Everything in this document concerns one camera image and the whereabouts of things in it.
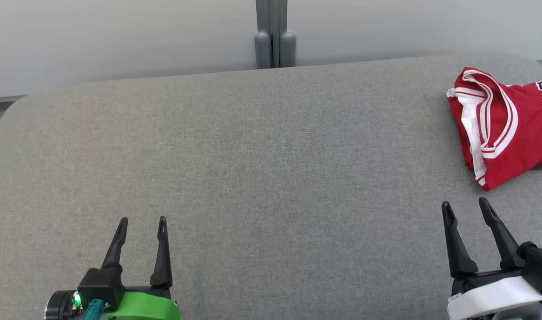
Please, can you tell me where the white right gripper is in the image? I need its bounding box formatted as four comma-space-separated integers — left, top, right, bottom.
441, 197, 542, 320

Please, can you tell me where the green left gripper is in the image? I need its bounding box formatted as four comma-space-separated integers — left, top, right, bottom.
44, 216, 183, 320

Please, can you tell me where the red and white jersey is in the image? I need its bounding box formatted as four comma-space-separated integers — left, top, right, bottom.
446, 66, 542, 192

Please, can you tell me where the teal left camera connector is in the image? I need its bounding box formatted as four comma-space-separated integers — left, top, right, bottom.
83, 298, 105, 320

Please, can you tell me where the grey partition post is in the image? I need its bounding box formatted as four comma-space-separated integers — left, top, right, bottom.
253, 0, 297, 70

